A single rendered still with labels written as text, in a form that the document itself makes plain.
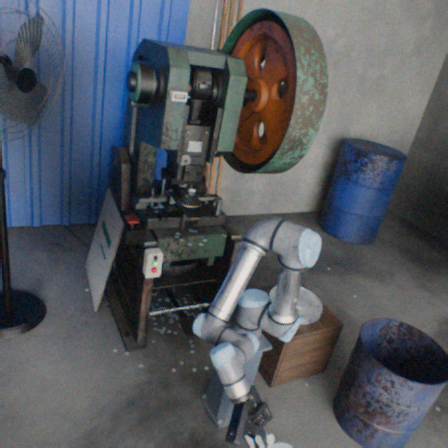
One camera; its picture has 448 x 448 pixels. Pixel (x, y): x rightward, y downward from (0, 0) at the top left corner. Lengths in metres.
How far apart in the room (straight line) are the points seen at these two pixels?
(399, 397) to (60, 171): 2.59
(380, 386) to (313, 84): 1.35
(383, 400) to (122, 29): 2.68
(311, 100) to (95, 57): 1.65
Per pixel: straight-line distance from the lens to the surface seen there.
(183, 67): 1.89
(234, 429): 1.29
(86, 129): 3.15
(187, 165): 2.05
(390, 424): 2.12
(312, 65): 1.95
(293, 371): 2.29
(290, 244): 1.33
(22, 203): 3.31
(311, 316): 2.18
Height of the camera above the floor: 1.63
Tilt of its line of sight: 26 degrees down
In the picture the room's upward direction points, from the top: 12 degrees clockwise
